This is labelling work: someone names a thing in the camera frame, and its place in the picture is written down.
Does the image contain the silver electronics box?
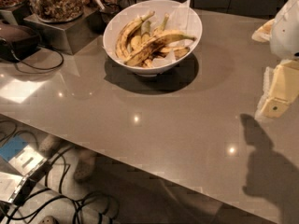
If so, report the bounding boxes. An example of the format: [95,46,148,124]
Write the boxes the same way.
[0,136,47,204]

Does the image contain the shoe under table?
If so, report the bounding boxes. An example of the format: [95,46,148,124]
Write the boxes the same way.
[73,149,96,182]
[38,134,62,157]

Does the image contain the dark cup with tongs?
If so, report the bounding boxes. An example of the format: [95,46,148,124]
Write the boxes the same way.
[88,0,122,25]

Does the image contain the dark brown appliance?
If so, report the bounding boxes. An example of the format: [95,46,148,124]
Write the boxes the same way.
[0,20,40,62]

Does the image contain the left shoe under table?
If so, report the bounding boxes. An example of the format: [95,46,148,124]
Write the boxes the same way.
[38,134,62,157]

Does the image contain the steel box stand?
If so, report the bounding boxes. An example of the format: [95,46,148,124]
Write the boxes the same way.
[24,7,106,55]

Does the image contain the left curved yellow banana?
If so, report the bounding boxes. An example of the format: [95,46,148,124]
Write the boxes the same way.
[115,11,155,60]

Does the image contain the small banana green stem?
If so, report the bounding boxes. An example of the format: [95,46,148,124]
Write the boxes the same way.
[151,13,169,35]

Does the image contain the black appliance cable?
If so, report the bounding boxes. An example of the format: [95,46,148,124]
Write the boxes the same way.
[8,44,65,72]

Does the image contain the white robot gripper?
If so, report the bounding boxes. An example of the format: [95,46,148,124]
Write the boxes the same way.
[251,0,299,118]

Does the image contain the right lower banana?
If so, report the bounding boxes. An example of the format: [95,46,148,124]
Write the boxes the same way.
[159,46,190,60]

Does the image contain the black floor cables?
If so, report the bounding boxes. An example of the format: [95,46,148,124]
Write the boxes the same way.
[0,119,121,224]

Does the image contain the glass jar of nuts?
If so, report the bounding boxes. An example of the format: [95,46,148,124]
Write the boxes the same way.
[29,0,83,23]

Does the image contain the white ceramic bowl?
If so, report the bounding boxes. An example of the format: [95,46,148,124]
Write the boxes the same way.
[102,0,204,77]

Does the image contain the right shoe under table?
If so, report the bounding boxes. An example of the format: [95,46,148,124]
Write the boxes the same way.
[73,149,96,182]

